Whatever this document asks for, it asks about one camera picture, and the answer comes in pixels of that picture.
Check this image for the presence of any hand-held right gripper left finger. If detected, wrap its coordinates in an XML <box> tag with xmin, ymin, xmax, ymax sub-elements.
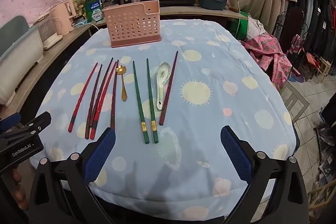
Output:
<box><xmin>28</xmin><ymin>127</ymin><xmax>116</xmax><ymax>224</ymax></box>

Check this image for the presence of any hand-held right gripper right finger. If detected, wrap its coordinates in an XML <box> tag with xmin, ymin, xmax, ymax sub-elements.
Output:
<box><xmin>220</xmin><ymin>126</ymin><xmax>309</xmax><ymax>224</ymax></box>

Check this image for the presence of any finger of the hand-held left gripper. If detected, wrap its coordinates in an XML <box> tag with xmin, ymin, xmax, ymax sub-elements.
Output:
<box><xmin>25</xmin><ymin>111</ymin><xmax>52</xmax><ymax>136</ymax></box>
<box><xmin>0</xmin><ymin>112</ymin><xmax>22</xmax><ymax>133</ymax></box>

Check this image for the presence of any dark red twisted chopstick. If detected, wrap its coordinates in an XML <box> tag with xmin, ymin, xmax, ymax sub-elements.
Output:
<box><xmin>89</xmin><ymin>57</ymin><xmax>114</xmax><ymax>128</ymax></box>
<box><xmin>159</xmin><ymin>50</ymin><xmax>179</xmax><ymax>126</ymax></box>
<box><xmin>84</xmin><ymin>64</ymin><xmax>103</xmax><ymax>139</ymax></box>
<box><xmin>110</xmin><ymin>59</ymin><xmax>119</xmax><ymax>129</ymax></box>

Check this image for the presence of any green chopstick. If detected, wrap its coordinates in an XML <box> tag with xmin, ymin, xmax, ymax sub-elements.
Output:
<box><xmin>132</xmin><ymin>60</ymin><xmax>150</xmax><ymax>145</ymax></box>
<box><xmin>146</xmin><ymin>58</ymin><xmax>159</xmax><ymax>144</ymax></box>

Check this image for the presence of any gold flower spoon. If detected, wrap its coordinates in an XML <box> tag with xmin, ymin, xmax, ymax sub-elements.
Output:
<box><xmin>116</xmin><ymin>65</ymin><xmax>128</xmax><ymax>102</ymax></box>

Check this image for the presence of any white ceramic spoon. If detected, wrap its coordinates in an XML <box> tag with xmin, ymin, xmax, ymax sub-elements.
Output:
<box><xmin>156</xmin><ymin>62</ymin><xmax>172</xmax><ymax>111</ymax></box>

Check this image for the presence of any pink perforated utensil holder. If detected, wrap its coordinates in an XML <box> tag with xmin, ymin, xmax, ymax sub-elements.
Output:
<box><xmin>103</xmin><ymin>0</ymin><xmax>161</xmax><ymax>48</ymax></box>

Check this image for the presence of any person's left hand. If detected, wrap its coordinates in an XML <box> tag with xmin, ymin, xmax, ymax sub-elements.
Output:
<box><xmin>12</xmin><ymin>169</ymin><xmax>29</xmax><ymax>211</ymax></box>

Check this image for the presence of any blue printed blanket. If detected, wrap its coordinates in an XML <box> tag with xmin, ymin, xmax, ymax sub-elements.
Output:
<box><xmin>30</xmin><ymin>19</ymin><xmax>300</xmax><ymax>220</ymax></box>

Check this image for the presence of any white storage bin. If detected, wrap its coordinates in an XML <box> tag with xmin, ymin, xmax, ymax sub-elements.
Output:
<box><xmin>0</xmin><ymin>15</ymin><xmax>44</xmax><ymax>106</ymax></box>

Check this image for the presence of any pink patterned cloth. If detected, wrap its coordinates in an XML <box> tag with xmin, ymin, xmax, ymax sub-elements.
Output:
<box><xmin>245</xmin><ymin>32</ymin><xmax>305</xmax><ymax>88</ymax></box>

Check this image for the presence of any pink electric kettle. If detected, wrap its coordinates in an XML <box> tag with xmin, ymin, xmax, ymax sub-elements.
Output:
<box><xmin>50</xmin><ymin>0</ymin><xmax>77</xmax><ymax>36</ymax></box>

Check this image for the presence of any small wooden stool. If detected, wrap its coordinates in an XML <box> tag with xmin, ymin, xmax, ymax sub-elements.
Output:
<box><xmin>305</xmin><ymin>53</ymin><xmax>332</xmax><ymax>80</ymax></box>

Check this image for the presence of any green refill package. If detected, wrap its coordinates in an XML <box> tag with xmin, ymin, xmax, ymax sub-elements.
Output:
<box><xmin>83</xmin><ymin>0</ymin><xmax>103</xmax><ymax>23</ymax></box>

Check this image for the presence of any green bag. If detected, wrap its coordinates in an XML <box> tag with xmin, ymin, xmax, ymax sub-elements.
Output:
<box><xmin>236</xmin><ymin>11</ymin><xmax>249</xmax><ymax>39</ymax></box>

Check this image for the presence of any dark metal chair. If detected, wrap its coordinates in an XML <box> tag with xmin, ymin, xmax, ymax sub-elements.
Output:
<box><xmin>273</xmin><ymin>7</ymin><xmax>305</xmax><ymax>56</ymax></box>

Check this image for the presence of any row of hanging clothes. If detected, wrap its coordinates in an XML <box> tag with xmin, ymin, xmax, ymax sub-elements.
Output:
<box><xmin>296</xmin><ymin>0</ymin><xmax>336</xmax><ymax>77</ymax></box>

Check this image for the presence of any white appliance cord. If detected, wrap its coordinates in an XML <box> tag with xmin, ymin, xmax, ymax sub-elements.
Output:
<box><xmin>72</xmin><ymin>22</ymin><xmax>101</xmax><ymax>31</ymax></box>

